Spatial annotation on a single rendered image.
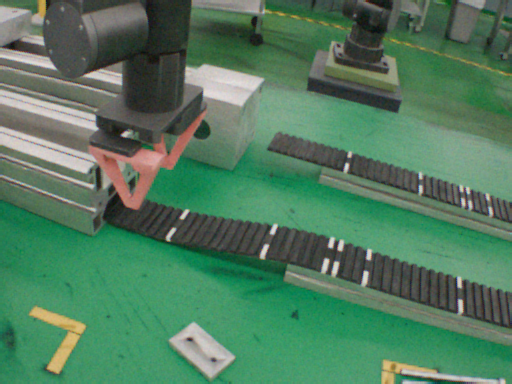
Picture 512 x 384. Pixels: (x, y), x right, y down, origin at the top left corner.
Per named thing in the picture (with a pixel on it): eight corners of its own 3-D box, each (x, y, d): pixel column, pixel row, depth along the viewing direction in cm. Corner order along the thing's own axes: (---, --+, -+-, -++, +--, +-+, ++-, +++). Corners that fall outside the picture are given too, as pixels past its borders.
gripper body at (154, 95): (93, 132, 40) (91, 53, 35) (147, 89, 48) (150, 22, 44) (158, 151, 39) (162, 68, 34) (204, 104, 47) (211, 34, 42)
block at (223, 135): (259, 130, 71) (269, 73, 65) (232, 171, 61) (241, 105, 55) (204, 115, 72) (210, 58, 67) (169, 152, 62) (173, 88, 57)
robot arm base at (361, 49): (382, 58, 102) (332, 47, 102) (392, 26, 97) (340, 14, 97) (388, 75, 95) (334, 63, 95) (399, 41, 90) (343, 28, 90)
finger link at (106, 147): (90, 209, 44) (84, 124, 38) (126, 172, 49) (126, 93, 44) (153, 231, 42) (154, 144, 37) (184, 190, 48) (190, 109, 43)
